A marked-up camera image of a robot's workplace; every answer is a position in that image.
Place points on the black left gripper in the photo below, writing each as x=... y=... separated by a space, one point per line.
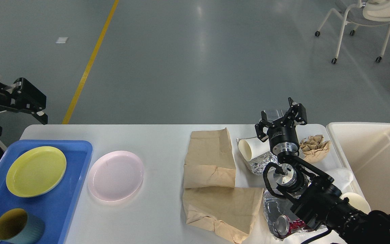
x=23 y=96

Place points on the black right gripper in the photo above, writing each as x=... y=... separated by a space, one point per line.
x=282 y=133

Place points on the teal mug yellow inside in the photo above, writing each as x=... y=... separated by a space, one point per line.
x=17 y=226

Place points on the pink plate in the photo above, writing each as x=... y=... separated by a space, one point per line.
x=115 y=177

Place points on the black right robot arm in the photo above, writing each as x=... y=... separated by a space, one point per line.
x=315 y=199

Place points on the white paper cup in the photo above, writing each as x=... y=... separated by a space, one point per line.
x=250 y=148
x=357 y=201

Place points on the crumpled brown paper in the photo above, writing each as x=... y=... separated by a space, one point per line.
x=315 y=148

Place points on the crumpled aluminium foil upper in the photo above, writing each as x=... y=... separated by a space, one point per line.
x=257 y=165

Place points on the crumpled aluminium foil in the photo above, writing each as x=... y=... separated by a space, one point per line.
x=257 y=165
x=273 y=208

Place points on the yellow plate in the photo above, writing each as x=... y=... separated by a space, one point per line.
x=36 y=172

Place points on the upper brown paper bag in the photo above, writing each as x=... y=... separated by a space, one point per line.
x=209 y=160

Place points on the brown paper bag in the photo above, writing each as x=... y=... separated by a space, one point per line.
x=228 y=212
x=209 y=160

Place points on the crumpled aluminium foil lower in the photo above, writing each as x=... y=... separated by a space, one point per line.
x=273 y=208

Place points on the lower brown paper bag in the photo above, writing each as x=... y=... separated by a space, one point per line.
x=228 y=212

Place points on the crushed red soda can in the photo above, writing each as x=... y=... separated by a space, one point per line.
x=286 y=226

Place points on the white plastic bin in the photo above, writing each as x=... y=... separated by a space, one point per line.
x=364 y=147

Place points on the white paper cup lower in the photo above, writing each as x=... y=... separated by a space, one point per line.
x=357 y=201

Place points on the blue plastic tray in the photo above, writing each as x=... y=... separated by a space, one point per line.
x=55 y=208

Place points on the white chair on wheels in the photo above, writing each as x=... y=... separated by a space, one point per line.
x=369 y=13

